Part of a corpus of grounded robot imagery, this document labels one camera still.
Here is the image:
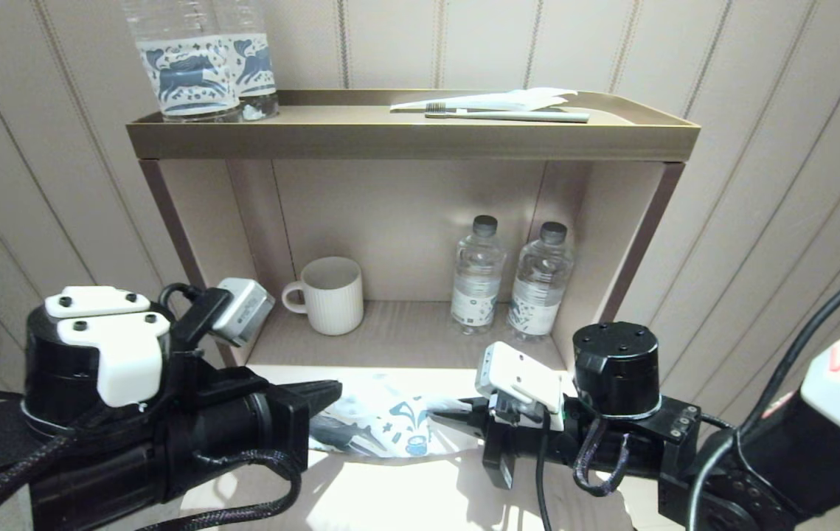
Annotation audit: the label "silver braided right arm cable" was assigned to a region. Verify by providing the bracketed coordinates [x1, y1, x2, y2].
[572, 417, 632, 497]

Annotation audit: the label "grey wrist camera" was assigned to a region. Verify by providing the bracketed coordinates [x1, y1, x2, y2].
[475, 341, 565, 414]
[211, 277, 276, 347]

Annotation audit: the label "white paper wrapper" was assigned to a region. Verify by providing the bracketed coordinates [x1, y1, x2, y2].
[390, 87, 579, 114]

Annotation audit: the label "beige wooden shelf unit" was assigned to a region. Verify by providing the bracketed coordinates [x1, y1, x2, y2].
[127, 88, 701, 369]

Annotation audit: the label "black right camera cable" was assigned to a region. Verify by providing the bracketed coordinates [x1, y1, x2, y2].
[535, 413, 555, 531]

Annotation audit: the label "blue patterned zip pouch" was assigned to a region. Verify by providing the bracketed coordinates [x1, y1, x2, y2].
[308, 371, 490, 459]

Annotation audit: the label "white ribbed mug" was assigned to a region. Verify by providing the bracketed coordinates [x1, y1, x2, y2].
[281, 256, 365, 336]

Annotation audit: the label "white right camera bracket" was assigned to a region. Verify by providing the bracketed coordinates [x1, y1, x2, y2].
[490, 391, 566, 432]

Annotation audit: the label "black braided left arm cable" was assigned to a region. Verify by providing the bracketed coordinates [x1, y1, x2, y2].
[128, 448, 304, 531]
[0, 413, 107, 531]

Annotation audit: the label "black left camera bracket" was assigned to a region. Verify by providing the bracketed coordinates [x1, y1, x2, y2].
[169, 288, 269, 417]

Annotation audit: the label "black camera cable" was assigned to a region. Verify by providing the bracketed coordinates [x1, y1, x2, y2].
[535, 413, 555, 531]
[159, 282, 208, 319]

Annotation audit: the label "large bottle blue print label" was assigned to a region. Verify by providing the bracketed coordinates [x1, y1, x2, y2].
[121, 0, 243, 122]
[213, 0, 280, 121]

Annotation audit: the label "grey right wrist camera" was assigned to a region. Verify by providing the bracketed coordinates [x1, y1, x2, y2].
[475, 341, 565, 414]

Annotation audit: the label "black left camera cable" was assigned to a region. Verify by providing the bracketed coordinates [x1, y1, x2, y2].
[159, 282, 208, 319]

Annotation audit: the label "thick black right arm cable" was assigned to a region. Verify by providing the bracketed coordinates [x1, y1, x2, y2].
[687, 260, 840, 531]

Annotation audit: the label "pale toothbrush brown bristles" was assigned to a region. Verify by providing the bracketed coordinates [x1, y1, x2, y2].
[425, 103, 591, 124]

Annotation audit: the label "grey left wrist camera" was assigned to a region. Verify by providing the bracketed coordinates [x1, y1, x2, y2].
[211, 277, 276, 347]

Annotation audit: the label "small clear water bottle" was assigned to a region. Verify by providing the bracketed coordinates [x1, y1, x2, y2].
[451, 215, 505, 335]
[506, 221, 575, 344]

